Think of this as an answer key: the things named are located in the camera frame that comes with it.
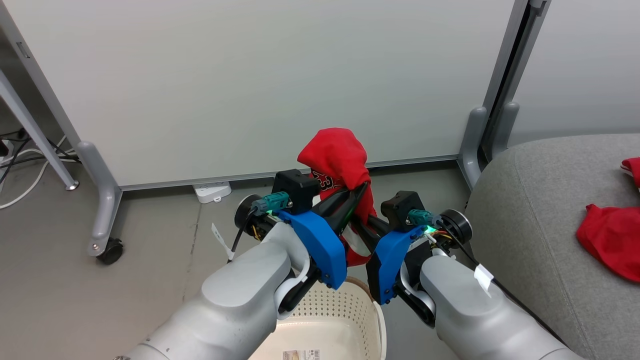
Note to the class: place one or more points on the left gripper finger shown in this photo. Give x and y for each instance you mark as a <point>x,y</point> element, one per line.
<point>350,220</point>
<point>345,200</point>

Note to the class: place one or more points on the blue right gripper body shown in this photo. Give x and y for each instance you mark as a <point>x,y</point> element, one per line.
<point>392,260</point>

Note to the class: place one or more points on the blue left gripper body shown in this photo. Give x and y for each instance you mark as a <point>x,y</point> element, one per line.
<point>320,250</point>

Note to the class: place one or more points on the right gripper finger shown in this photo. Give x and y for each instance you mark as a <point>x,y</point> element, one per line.
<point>369,235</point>
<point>382,226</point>

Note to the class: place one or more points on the red jersey with number print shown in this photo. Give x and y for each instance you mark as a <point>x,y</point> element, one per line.
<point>335,155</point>

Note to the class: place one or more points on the red garment with white trim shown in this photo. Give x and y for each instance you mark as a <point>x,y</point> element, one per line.
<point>634,170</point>

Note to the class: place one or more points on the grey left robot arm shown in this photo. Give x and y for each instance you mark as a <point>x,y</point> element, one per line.
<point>235,305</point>

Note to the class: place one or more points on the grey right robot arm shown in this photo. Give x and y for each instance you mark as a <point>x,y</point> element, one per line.
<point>475,310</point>

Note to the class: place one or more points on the grey fabric sofa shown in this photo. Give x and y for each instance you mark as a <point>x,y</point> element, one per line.
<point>540,240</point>

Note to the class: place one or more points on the cream plastic laundry basket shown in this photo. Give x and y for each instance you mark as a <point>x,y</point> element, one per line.
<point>330,325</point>

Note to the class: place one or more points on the paper label in basket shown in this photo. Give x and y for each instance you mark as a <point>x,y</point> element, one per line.
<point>301,354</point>

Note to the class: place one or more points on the white power strip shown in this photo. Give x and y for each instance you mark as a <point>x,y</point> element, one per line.
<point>212,192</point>

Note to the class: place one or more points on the large white partition panel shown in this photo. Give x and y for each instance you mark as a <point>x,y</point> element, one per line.
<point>250,80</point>

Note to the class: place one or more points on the black caster wheel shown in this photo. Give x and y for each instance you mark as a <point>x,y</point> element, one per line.
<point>111,251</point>

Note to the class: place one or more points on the grey partition foot with caster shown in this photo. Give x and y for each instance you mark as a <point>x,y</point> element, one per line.
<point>102,200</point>

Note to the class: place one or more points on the narrow white partition panel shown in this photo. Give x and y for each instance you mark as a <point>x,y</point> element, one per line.
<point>585,60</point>

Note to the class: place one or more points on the grey metal table leg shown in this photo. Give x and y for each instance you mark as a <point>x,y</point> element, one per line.
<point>37,137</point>

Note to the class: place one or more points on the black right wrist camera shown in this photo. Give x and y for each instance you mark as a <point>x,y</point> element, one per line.
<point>402,207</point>

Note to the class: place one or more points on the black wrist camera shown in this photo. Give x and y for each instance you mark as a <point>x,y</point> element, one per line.
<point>402,207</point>
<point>297,190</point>

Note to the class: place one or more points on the teal right camera connector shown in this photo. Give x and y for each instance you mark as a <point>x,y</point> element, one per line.
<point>422,217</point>

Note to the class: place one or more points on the teal camera connector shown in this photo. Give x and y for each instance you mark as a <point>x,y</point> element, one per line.
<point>272,202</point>
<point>422,217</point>

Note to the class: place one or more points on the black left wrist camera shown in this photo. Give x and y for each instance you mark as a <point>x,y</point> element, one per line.
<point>297,190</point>

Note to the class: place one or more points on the teal left camera connector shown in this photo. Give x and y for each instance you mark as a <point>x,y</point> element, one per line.
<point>272,202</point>

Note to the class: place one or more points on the grey partition foot post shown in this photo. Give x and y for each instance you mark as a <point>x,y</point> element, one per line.
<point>472,145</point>
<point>506,127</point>

